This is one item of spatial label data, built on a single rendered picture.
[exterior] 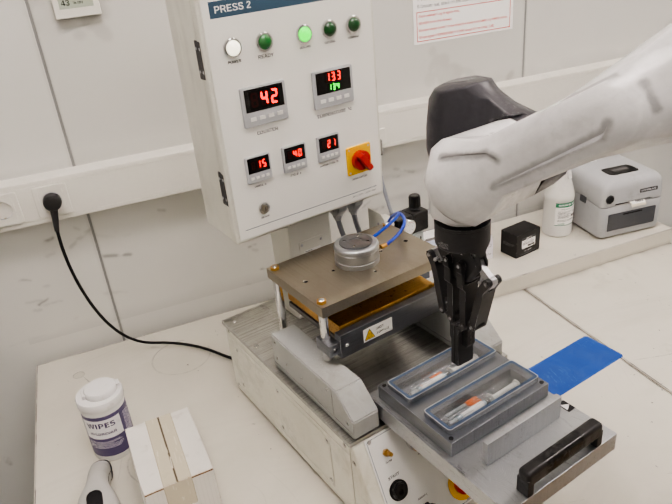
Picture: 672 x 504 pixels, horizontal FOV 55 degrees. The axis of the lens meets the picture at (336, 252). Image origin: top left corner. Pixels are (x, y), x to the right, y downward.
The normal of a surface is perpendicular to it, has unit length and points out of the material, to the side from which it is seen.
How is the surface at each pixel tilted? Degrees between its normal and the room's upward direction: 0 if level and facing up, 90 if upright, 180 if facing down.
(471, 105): 78
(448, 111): 83
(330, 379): 0
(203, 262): 90
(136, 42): 90
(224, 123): 90
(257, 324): 0
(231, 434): 0
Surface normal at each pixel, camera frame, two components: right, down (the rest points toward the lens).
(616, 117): -0.60, 0.30
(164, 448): -0.07, -0.89
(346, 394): 0.30, -0.45
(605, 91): -0.73, -0.04
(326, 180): 0.56, 0.33
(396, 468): 0.48, -0.07
